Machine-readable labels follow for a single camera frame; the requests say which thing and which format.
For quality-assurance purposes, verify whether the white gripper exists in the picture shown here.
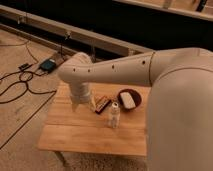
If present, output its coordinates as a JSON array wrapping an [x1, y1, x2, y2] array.
[[69, 83, 96, 112]]

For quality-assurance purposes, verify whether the clear plastic bottle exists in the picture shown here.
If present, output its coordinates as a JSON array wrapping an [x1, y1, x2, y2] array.
[[108, 102, 120, 128]]

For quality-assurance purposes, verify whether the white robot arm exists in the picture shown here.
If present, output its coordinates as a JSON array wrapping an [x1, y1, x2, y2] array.
[[58, 48, 213, 171]]

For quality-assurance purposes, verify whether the brown snack bar pack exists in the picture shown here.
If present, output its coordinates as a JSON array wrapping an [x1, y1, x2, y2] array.
[[95, 96, 111, 114]]

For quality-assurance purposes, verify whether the wooden table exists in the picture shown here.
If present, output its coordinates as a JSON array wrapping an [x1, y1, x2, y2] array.
[[37, 80, 152, 167]]

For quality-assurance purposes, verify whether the white sponge block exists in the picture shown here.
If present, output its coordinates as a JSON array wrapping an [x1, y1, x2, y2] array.
[[120, 92, 135, 109]]

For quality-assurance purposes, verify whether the blue black power box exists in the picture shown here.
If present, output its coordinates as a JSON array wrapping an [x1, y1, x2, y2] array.
[[39, 59, 56, 72]]

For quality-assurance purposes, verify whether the dark red bowl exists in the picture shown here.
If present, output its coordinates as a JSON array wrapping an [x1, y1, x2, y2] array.
[[117, 89, 142, 110]]

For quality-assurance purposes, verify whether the small black connector box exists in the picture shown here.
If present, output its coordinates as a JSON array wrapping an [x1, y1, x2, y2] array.
[[18, 63, 32, 71]]

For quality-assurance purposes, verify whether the black floor cable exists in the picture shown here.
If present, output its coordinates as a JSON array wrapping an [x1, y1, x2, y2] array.
[[0, 39, 58, 105]]

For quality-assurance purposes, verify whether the metal wall rail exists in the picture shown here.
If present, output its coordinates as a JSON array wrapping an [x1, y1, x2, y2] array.
[[0, 5, 152, 56]]

